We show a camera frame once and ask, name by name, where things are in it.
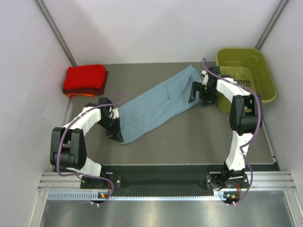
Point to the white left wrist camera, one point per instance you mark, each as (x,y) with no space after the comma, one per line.
(114,113)

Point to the left corner aluminium profile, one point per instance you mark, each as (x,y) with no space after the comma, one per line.
(55,30)

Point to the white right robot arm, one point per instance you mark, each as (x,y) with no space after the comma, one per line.
(244,120)

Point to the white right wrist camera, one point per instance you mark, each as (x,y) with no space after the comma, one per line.
(205,77)

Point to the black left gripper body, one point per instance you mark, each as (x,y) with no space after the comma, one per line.
(111,125)

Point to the folded red t shirt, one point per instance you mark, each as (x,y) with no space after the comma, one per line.
(85,76)

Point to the folded orange t shirt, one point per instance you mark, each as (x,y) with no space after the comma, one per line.
(79,94)

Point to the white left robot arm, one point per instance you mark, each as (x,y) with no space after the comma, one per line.
(68,153)

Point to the aluminium front frame rail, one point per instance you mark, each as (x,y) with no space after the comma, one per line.
(261,181)

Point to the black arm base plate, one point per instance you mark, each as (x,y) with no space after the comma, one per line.
(201,180)

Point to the corner aluminium profile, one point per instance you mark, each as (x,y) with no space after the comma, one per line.
(55,30)
(272,22)

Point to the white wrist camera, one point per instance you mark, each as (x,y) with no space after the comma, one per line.
(205,77)
(114,113)

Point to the olive green plastic basket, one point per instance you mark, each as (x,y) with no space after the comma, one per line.
(248,67)

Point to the light blue t shirt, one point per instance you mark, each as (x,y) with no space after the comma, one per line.
(157,105)

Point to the right corner aluminium profile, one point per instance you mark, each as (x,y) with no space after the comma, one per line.
(272,22)

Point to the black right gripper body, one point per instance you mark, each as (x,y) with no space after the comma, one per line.
(207,94)

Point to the folded maroon t shirt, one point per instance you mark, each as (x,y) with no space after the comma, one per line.
(87,85)

